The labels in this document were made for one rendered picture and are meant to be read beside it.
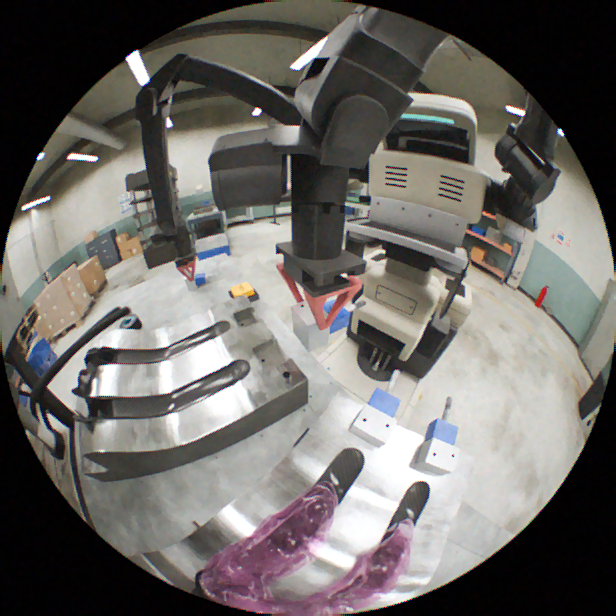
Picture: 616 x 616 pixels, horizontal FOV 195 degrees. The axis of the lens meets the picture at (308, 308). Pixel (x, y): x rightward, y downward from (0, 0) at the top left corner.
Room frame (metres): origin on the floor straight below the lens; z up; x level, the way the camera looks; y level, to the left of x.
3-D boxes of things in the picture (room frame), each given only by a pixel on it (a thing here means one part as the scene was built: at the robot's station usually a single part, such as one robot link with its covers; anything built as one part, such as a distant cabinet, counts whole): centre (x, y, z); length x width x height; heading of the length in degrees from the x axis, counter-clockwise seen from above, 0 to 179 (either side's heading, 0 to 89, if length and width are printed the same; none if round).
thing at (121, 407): (0.09, 0.26, 0.92); 0.35 x 0.16 x 0.09; 125
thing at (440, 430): (0.03, -0.20, 0.86); 0.13 x 0.05 x 0.05; 142
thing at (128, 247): (4.21, 5.67, 0.42); 0.86 x 0.33 x 0.83; 118
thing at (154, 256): (3.62, 3.33, 1.03); 1.54 x 0.94 x 2.06; 28
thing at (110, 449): (0.09, 0.28, 0.87); 0.50 x 0.26 x 0.14; 125
